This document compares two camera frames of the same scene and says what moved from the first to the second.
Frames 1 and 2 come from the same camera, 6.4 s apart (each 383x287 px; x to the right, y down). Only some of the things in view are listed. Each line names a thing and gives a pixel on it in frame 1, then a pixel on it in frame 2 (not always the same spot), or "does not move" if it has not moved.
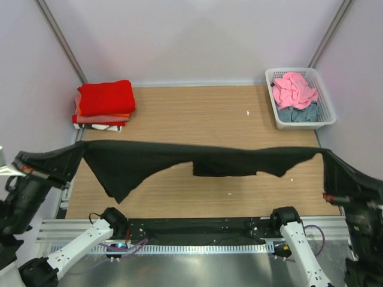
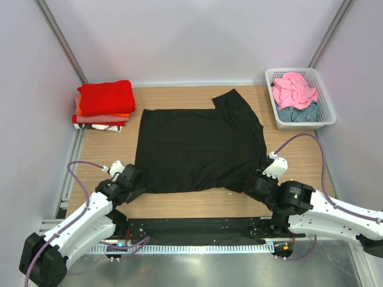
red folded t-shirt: x=110 y=97 does not move
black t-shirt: x=119 y=166 -> x=200 y=150
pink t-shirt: x=293 y=91 does not move
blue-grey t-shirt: x=311 y=113 does not move
